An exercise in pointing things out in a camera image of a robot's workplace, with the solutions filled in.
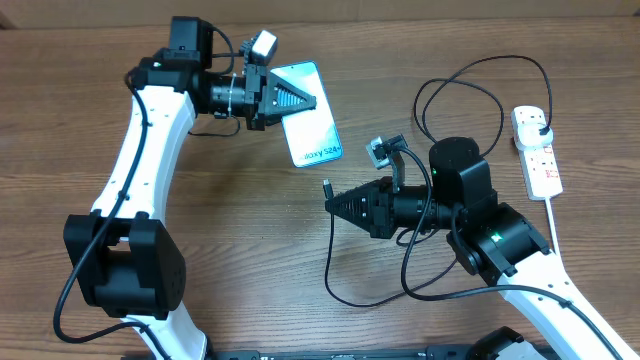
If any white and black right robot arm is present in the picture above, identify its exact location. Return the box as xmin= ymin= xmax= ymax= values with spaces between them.
xmin=323 ymin=135 xmax=639 ymax=359

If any white charger plug adapter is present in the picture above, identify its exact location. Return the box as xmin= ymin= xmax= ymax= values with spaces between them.
xmin=514 ymin=123 xmax=554 ymax=151

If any white power strip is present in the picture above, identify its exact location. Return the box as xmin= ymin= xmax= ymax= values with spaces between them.
xmin=510 ymin=105 xmax=563 ymax=201

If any Samsung Galaxy smartphone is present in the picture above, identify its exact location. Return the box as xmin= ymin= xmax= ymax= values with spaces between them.
xmin=271 ymin=61 xmax=344 ymax=168

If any white power strip cord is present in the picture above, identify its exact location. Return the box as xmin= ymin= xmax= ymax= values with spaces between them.
xmin=543 ymin=197 xmax=561 ymax=256

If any black USB charging cable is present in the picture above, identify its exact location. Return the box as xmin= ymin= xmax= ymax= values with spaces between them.
xmin=321 ymin=54 xmax=555 ymax=309

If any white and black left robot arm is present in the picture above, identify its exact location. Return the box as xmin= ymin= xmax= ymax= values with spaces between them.
xmin=62 ymin=16 xmax=317 ymax=359

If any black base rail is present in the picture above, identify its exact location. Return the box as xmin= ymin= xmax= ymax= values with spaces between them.
xmin=206 ymin=344 xmax=472 ymax=360

